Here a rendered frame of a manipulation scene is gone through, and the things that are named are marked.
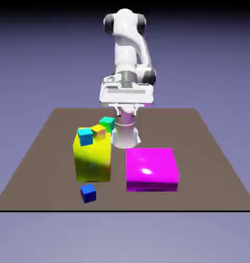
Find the small orange cube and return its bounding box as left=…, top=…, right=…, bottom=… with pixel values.
left=90, top=124, right=107, bottom=138

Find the large yellow box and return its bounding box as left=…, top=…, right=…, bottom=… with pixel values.
left=73, top=126, right=112, bottom=183

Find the small cyan cube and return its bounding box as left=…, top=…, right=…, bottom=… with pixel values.
left=77, top=127, right=94, bottom=147

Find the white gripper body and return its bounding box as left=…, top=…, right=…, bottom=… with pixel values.
left=99, top=81, right=155, bottom=108

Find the small green cube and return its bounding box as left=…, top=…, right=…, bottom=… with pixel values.
left=99, top=116, right=116, bottom=133

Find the large magenta box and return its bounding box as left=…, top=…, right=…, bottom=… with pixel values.
left=126, top=147, right=180, bottom=193

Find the small blue cube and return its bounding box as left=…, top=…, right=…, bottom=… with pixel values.
left=80, top=183, right=97, bottom=204

